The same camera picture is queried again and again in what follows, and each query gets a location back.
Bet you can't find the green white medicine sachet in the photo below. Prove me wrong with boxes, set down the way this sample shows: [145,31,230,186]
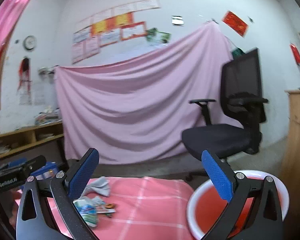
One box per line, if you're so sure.
[73,196,106,228]

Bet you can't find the grey face mask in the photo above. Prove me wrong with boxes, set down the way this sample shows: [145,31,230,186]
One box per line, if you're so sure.
[81,176,110,197]

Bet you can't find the long white red sachet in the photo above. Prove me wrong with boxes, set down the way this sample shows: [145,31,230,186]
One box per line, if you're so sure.
[97,209,116,214]

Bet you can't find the brown round wooden chip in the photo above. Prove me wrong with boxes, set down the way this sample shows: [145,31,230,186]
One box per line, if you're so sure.
[104,203,115,209]

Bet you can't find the pink white trash bin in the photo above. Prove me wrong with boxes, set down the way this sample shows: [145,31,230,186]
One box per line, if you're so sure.
[186,170,289,239]

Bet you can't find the blue cardboard box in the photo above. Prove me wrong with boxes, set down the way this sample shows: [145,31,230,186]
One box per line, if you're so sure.
[30,161,59,180]

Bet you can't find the stack of books papers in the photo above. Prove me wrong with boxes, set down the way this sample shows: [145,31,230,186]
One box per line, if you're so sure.
[34,106,62,126]

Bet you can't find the wooden curved counter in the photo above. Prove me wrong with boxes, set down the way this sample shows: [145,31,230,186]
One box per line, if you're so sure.
[279,90,300,230]

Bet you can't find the red hanging tassel ornament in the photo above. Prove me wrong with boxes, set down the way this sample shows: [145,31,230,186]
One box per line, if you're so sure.
[18,56,31,94]

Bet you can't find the black office chair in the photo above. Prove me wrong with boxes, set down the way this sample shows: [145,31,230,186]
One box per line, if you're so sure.
[181,48,268,162]

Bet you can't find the pink hanging sheet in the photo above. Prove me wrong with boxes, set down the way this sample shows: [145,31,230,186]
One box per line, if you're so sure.
[55,22,239,165]

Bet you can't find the red hanging lantern decoration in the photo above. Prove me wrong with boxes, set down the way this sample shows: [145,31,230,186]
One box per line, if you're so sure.
[290,43,300,65]

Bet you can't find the green photo prints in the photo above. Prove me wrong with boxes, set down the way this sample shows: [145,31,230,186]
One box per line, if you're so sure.
[146,28,171,44]

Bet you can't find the wooden wall shelf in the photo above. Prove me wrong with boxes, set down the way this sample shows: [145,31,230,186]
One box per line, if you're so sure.
[0,121,64,160]

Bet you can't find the round wall clock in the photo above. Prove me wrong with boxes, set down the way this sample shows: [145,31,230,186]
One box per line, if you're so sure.
[23,35,37,51]

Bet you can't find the wall certificates group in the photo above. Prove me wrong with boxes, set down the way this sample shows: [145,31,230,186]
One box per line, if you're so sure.
[71,0,160,64]

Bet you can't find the red paper wall poster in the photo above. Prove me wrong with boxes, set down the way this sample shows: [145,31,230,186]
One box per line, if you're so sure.
[222,11,248,37]

